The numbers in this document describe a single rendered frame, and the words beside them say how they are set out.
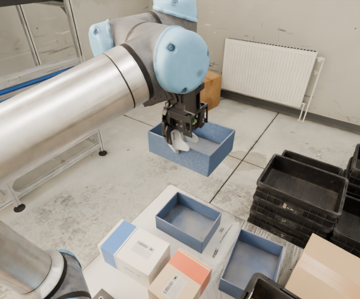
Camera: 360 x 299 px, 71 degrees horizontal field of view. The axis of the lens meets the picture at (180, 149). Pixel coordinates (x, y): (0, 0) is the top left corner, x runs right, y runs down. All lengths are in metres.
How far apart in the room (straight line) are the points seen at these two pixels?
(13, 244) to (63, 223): 1.51
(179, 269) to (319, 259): 0.39
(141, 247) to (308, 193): 1.02
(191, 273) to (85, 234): 1.23
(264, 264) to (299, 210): 0.52
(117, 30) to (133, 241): 0.66
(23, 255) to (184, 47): 0.47
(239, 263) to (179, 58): 0.77
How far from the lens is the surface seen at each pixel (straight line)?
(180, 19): 0.48
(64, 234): 2.02
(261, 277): 0.69
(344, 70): 3.15
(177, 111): 0.56
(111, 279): 0.94
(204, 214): 1.04
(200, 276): 0.84
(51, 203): 2.26
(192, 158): 0.66
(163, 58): 0.30
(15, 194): 2.22
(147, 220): 1.05
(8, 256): 0.57
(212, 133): 0.77
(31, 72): 1.99
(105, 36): 0.43
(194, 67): 0.32
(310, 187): 1.63
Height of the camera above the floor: 1.52
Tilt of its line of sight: 37 degrees down
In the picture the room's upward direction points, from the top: straight up
